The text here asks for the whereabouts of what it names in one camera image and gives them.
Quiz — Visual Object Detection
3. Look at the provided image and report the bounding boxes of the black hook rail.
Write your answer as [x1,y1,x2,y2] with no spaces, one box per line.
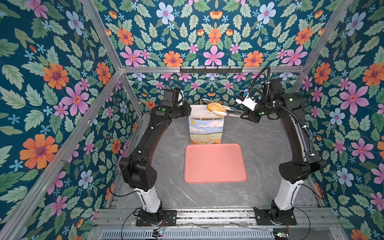
[179,66,243,75]

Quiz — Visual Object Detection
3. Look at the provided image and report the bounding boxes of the pink plastic tray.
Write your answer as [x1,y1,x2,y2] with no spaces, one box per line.
[184,144,248,184]

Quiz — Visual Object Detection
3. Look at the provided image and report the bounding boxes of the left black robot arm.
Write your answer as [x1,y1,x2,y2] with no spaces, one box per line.
[120,103,191,224]

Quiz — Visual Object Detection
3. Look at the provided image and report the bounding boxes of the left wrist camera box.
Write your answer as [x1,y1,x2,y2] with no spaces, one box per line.
[161,89,183,108]

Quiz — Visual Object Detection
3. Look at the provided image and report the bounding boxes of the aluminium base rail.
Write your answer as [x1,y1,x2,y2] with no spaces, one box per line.
[88,207,348,240]

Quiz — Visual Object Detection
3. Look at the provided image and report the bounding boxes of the painted landscape paper bag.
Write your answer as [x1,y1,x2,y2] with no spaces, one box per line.
[189,99,225,145]

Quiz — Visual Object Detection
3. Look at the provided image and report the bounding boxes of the aluminium cage frame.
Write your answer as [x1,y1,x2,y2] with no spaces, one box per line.
[1,1,339,240]

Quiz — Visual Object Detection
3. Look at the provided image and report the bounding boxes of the sesame bun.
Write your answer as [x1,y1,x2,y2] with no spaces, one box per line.
[207,102,227,113]

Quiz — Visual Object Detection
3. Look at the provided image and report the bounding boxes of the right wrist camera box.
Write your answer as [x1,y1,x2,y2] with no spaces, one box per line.
[236,91,258,111]

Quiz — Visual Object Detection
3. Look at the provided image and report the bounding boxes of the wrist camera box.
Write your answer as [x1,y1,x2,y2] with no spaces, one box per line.
[236,91,258,111]
[161,89,183,108]

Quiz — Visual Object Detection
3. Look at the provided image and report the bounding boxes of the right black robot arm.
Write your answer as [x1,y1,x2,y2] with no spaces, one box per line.
[236,67,327,226]

